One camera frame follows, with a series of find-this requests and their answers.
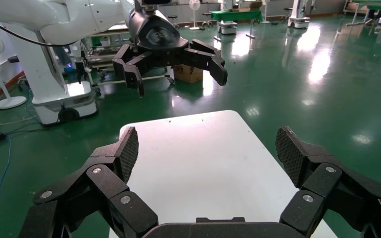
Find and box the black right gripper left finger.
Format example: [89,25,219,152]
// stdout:
[19,126,159,238]

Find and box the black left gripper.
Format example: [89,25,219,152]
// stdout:
[112,9,228,98]

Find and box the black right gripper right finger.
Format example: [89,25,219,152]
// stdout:
[275,126,381,238]

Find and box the small brown carton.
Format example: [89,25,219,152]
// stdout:
[173,64,203,84]

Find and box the metal wheeled cart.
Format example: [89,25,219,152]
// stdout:
[80,24,175,96]

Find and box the small white mobile base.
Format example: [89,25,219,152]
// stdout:
[218,20,238,35]

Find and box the green cloth covered table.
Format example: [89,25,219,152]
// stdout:
[210,9,264,40]
[343,0,381,34]

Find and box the white robot torso and base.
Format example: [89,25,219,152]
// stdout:
[8,31,98,126]

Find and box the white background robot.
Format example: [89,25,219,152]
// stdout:
[287,0,311,29]

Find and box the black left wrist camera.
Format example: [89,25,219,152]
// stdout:
[140,0,173,12]

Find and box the white pedestal fan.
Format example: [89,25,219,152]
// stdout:
[0,26,27,110]
[189,0,201,31]

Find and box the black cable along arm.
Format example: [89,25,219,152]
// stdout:
[0,17,79,47]

